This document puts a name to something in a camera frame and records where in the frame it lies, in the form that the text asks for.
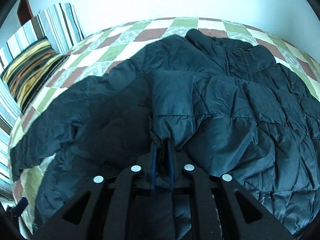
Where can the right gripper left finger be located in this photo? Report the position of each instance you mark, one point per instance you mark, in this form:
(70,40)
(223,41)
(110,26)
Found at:
(101,209)

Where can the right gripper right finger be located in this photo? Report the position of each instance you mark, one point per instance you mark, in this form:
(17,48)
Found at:
(220,207)

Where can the dark navy quilted jacket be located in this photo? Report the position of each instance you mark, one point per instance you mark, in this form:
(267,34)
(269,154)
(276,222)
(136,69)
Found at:
(225,104)

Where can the gold black striped cushion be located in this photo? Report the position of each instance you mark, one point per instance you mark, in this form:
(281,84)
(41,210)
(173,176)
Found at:
(30,70)

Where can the checkered patchwork bedspread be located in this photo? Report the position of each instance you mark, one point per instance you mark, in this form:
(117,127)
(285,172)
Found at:
(100,52)

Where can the blue white striped pillow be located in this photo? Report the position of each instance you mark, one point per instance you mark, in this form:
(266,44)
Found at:
(60,25)

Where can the brown wooden headboard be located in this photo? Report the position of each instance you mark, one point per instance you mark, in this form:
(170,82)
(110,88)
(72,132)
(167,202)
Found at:
(24,12)

